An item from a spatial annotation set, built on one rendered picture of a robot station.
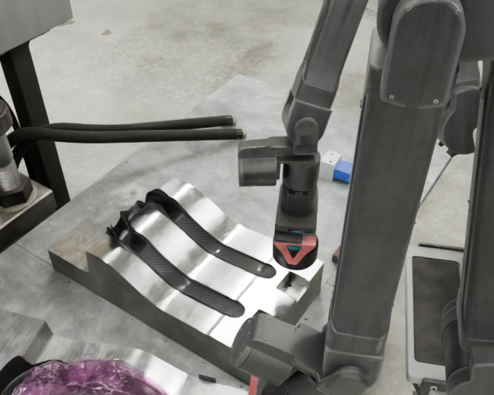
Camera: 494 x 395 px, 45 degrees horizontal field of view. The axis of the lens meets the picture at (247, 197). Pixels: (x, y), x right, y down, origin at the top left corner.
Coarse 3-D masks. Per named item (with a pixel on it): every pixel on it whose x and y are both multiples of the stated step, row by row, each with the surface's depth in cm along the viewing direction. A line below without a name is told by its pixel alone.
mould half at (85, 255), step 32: (128, 192) 134; (192, 192) 124; (96, 224) 127; (160, 224) 117; (224, 224) 122; (64, 256) 120; (96, 256) 110; (128, 256) 111; (192, 256) 116; (256, 256) 116; (96, 288) 118; (128, 288) 110; (160, 288) 110; (224, 288) 110; (256, 288) 110; (320, 288) 120; (160, 320) 110; (192, 320) 105; (224, 320) 104; (288, 320) 109; (224, 352) 102
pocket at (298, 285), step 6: (288, 276) 114; (294, 276) 113; (300, 276) 112; (282, 282) 112; (288, 282) 114; (294, 282) 114; (300, 282) 113; (306, 282) 112; (276, 288) 111; (282, 288) 113; (288, 288) 113; (294, 288) 113; (300, 288) 113; (306, 288) 111; (288, 294) 112; (294, 294) 112; (300, 294) 110
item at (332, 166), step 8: (328, 152) 146; (328, 160) 144; (336, 160) 144; (320, 168) 145; (328, 168) 144; (336, 168) 144; (344, 168) 144; (320, 176) 147; (328, 176) 146; (336, 176) 145; (344, 176) 143
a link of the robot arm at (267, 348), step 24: (240, 336) 66; (264, 336) 62; (288, 336) 63; (312, 336) 65; (240, 360) 63; (264, 360) 63; (288, 360) 63; (312, 360) 63; (336, 384) 59; (360, 384) 58
